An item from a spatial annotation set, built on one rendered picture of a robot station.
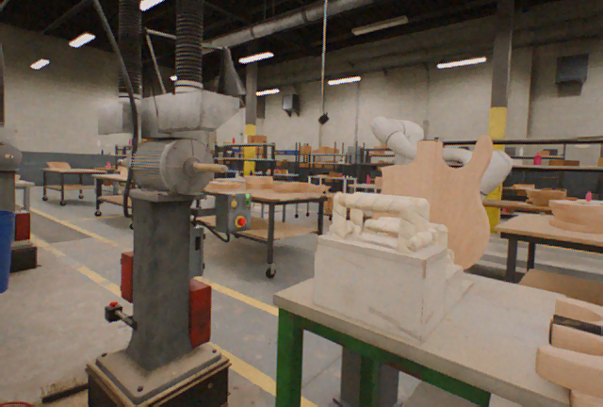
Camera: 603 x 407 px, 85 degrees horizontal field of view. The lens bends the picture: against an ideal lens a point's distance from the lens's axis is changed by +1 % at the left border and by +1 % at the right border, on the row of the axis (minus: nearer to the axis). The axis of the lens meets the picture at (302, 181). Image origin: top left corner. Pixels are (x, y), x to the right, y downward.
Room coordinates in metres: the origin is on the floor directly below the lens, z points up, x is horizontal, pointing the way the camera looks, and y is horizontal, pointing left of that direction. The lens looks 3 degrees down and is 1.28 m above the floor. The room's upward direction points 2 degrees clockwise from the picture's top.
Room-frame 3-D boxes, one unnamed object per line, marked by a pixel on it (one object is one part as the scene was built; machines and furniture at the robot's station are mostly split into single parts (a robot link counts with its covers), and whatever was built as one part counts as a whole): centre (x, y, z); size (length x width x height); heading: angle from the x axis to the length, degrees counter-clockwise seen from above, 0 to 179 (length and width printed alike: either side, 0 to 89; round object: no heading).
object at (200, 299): (1.74, 0.59, 0.49); 0.25 x 0.12 x 0.37; 52
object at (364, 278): (0.77, -0.19, 1.02); 0.27 x 0.15 x 0.17; 52
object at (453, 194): (1.01, -0.39, 1.17); 0.35 x 0.04 x 0.40; 51
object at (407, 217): (0.68, -0.22, 1.15); 0.03 x 0.03 x 0.09
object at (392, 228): (0.86, -0.26, 1.12); 0.20 x 0.03 x 0.03; 51
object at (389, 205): (0.73, -0.16, 1.20); 0.20 x 0.03 x 0.03; 51
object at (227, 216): (1.71, 0.42, 0.99); 0.24 x 0.21 x 0.26; 52
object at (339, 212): (0.78, -0.09, 1.15); 0.03 x 0.03 x 0.09
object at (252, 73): (11.46, 1.90, 2.99); 0.41 x 0.41 x 5.98; 52
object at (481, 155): (0.93, -0.49, 1.33); 0.07 x 0.04 x 0.10; 51
